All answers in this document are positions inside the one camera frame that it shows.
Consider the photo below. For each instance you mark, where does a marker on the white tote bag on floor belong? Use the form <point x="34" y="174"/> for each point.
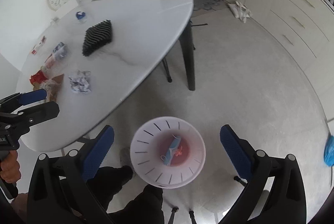
<point x="240" y="11"/>

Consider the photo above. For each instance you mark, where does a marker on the clear printed snack bag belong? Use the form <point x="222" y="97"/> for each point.
<point x="51" y="87"/>

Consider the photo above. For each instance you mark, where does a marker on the orange snack wrapper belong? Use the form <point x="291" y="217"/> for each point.
<point x="50" y="61"/>

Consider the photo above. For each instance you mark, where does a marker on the white card stand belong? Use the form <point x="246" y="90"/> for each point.
<point x="66" y="8"/>

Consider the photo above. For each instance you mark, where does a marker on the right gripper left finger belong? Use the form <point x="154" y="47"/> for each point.
<point x="58" y="192"/>

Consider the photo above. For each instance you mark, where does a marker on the pink paper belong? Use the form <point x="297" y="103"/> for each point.
<point x="178" y="152"/>

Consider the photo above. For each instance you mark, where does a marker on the black foam mesh pad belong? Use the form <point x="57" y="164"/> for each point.
<point x="96" y="37"/>

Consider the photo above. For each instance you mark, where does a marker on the blue plastic bag on floor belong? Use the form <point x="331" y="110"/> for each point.
<point x="329" y="151"/>

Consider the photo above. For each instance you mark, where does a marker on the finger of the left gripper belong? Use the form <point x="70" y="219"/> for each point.
<point x="17" y="100"/>
<point x="33" y="115"/>

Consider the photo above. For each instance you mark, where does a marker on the pink white trash bin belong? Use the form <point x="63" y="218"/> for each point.
<point x="150" y="142"/>

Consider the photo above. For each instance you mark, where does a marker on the black table leg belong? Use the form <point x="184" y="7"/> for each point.
<point x="186" y="42"/>

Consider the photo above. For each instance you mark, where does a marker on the red white medicine box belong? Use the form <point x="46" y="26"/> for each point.
<point x="37" y="47"/>

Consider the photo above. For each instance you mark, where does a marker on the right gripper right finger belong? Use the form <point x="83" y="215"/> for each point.
<point x="286" y="201"/>

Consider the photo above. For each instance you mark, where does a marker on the brown snack wrapper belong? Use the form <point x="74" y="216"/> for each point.
<point x="59" y="80"/>

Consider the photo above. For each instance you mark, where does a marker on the blue face mask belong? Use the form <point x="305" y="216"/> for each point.
<point x="169" y="155"/>

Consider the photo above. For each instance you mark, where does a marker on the white printed paper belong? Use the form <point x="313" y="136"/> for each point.
<point x="80" y="81"/>

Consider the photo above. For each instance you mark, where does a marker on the blue paper ball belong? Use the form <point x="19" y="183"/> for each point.
<point x="80" y="15"/>

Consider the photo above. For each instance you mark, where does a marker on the person's left hand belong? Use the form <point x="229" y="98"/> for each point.
<point x="10" y="168"/>

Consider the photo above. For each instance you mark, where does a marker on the red paper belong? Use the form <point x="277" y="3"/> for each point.
<point x="38" y="78"/>

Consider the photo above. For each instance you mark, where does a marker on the blue patterned paper box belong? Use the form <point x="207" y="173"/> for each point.
<point x="59" y="52"/>

